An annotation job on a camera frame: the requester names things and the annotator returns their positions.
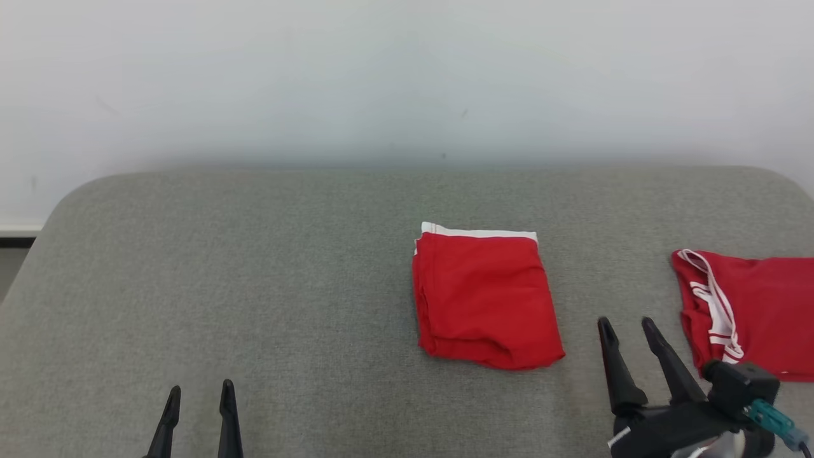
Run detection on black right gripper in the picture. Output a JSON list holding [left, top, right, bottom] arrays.
[[598, 317, 745, 458]]

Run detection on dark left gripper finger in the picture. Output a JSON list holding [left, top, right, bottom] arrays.
[[146, 386, 182, 458], [218, 380, 244, 458]]

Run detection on red Bulls 23 jersey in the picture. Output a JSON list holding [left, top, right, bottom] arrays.
[[671, 249, 814, 382]]

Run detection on red shorts with white hem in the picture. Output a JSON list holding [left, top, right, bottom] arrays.
[[411, 221, 567, 371]]

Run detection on teal right camera connector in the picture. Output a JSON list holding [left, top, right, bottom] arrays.
[[747, 399, 810, 451]]

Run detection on dark wall baseboard strip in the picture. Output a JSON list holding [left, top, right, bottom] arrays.
[[0, 219, 44, 249]]

